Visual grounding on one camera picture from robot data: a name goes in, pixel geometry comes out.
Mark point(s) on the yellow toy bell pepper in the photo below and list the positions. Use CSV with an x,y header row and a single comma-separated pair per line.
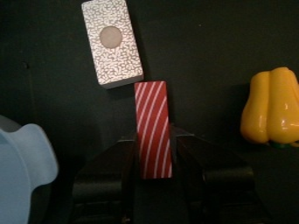
x,y
273,108

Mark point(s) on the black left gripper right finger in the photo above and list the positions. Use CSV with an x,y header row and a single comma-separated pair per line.
x,y
218,178

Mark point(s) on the white patterned rice block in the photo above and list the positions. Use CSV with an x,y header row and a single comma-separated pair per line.
x,y
111,43

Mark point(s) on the light blue plastic pot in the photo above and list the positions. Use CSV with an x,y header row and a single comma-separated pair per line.
x,y
19,172

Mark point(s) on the red striped salmon block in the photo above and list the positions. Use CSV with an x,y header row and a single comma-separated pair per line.
x,y
154,128

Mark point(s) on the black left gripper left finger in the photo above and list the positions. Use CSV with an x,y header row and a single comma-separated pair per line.
x,y
103,178

